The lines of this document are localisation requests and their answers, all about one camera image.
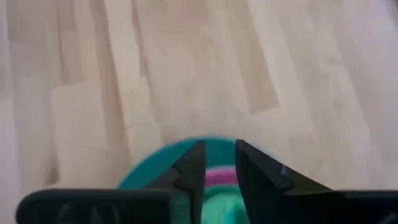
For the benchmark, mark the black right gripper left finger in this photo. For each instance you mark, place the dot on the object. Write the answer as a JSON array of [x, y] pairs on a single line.
[[186, 186]]

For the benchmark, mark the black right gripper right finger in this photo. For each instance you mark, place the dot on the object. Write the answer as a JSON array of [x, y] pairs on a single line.
[[261, 186]]

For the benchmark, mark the small green translucent plate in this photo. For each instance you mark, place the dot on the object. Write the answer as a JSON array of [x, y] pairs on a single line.
[[217, 194]]

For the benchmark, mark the magenta plastic plate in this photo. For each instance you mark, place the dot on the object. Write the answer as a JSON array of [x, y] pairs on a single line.
[[221, 179]]

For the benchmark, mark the large teal plastic plate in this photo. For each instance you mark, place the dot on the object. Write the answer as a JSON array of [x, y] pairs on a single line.
[[155, 168]]

